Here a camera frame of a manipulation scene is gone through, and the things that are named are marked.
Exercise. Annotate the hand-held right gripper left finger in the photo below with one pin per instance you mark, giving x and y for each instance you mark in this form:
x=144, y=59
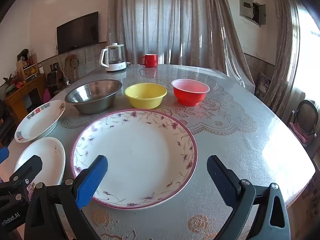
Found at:
x=91, y=180

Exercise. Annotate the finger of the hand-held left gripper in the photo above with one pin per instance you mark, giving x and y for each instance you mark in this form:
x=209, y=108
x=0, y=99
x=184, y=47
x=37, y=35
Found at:
x=3, y=153
x=32, y=163

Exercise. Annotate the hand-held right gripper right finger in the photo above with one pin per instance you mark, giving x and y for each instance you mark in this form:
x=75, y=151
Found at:
x=222, y=180

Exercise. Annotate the white rose print plate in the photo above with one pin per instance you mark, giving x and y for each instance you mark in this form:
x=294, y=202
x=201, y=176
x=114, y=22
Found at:
x=47, y=155

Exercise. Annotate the blue and red print plate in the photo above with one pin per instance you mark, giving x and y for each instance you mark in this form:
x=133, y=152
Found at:
x=37, y=122

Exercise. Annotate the large pink-rimmed floral plate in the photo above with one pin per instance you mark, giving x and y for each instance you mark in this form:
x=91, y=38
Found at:
x=140, y=155

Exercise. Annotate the stainless steel bowl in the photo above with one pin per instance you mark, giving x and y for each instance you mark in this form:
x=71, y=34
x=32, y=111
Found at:
x=93, y=97

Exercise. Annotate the red plastic bowl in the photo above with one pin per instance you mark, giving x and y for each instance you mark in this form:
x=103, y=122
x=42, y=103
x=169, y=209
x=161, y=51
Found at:
x=190, y=96

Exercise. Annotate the yellow plastic bowl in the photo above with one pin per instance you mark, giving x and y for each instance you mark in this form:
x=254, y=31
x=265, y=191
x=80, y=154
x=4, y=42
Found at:
x=146, y=97

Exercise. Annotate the wooden cabinet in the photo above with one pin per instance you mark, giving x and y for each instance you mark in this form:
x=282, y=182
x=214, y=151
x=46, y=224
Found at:
x=17, y=100

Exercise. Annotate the pink ball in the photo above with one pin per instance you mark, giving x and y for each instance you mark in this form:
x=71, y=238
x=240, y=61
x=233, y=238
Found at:
x=46, y=96

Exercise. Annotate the small wooden shelf with ornaments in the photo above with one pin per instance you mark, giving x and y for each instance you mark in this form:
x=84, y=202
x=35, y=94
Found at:
x=27, y=67

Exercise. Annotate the grey patterned bag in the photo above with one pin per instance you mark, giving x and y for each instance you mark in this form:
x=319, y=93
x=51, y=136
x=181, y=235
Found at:
x=263, y=86

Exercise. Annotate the folded wooden chair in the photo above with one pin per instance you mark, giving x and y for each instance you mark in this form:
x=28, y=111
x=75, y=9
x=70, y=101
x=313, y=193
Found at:
x=71, y=66

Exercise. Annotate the dark round-backed chair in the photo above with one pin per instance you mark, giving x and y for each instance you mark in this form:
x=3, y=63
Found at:
x=303, y=112

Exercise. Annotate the white electric glass kettle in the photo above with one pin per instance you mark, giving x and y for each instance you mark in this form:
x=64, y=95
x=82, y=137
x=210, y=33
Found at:
x=115, y=60

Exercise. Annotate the red mug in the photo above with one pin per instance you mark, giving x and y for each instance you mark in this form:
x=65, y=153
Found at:
x=150, y=60

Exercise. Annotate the narrow beige sheer curtain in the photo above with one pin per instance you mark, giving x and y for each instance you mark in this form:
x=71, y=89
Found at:
x=285, y=55

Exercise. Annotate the wide beige sheer curtain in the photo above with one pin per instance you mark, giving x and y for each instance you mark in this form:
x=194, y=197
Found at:
x=175, y=22

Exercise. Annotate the grey electrical panel box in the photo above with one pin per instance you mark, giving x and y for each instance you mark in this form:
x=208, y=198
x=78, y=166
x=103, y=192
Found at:
x=246, y=6

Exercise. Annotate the black wall television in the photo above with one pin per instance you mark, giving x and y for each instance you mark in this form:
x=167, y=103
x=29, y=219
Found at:
x=77, y=32

